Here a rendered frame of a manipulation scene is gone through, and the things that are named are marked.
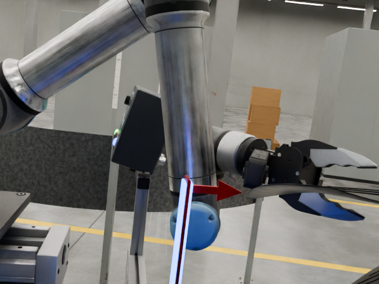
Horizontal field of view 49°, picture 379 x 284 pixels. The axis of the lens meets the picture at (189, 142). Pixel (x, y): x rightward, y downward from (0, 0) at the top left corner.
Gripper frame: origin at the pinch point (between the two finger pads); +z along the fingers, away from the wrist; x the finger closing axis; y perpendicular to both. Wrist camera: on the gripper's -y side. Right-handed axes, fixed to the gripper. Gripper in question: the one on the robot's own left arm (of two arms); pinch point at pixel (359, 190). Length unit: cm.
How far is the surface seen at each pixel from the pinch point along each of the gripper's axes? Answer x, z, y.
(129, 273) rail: 32, -45, 3
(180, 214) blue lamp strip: 5.3, -9.1, -24.2
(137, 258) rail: 32, -52, 11
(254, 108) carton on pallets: -29, -474, 638
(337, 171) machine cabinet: 45, -245, 563
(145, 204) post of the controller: 18, -51, 9
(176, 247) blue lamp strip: 9.0, -9.1, -23.7
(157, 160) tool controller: 8, -54, 13
